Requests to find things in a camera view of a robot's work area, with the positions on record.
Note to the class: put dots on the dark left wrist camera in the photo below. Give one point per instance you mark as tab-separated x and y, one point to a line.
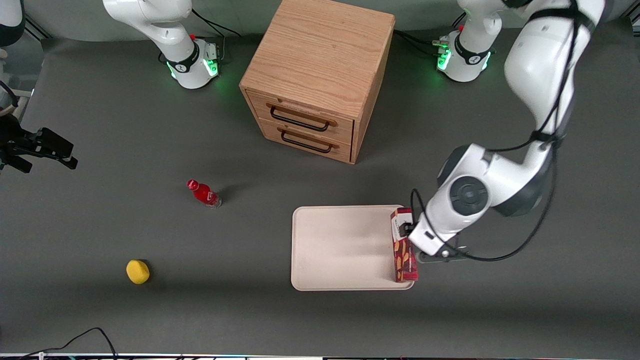
442	254

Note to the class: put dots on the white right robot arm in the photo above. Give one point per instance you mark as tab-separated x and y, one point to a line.
172	35

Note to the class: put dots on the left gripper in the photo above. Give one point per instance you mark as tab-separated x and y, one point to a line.
406	229

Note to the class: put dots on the wooden drawer cabinet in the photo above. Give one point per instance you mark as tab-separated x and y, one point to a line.
325	50

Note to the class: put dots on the red drink bottle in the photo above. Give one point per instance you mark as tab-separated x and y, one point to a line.
204	194

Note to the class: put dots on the beige plastic tray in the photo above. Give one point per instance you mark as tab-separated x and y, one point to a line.
345	247

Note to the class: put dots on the yellow lemon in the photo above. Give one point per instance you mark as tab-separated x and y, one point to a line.
137	272

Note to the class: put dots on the red cookie box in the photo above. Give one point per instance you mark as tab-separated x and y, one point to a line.
404	262

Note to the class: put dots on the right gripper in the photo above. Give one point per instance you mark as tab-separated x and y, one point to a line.
14	140

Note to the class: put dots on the wooden drawer front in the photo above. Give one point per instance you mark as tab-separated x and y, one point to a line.
345	150
300	107

